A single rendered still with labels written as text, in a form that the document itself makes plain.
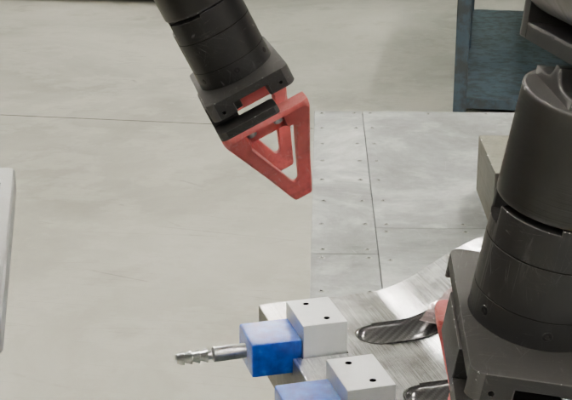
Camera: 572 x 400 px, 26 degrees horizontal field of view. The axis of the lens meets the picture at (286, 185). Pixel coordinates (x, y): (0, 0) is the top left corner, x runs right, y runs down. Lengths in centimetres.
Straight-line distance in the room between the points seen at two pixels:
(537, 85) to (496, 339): 11
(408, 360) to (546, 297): 46
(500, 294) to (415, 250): 81
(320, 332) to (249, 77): 21
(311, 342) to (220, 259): 249
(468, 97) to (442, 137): 301
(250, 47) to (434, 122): 95
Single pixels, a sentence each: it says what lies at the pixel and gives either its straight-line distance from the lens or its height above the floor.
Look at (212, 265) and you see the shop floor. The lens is 340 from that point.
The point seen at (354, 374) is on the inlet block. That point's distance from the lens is 89.
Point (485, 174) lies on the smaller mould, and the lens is 144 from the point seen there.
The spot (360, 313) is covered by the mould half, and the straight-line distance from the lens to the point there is 104.
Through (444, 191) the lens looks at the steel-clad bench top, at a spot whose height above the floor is 80.
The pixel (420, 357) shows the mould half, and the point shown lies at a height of 86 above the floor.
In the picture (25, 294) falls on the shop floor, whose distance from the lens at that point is 329.
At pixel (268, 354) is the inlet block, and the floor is 86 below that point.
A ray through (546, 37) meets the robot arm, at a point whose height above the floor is 118.
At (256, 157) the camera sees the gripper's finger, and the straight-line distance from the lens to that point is 88.
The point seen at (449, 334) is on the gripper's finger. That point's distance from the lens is 55.
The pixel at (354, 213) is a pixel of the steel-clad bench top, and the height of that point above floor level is 80.
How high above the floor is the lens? 129
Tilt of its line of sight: 19 degrees down
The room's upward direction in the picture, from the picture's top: straight up
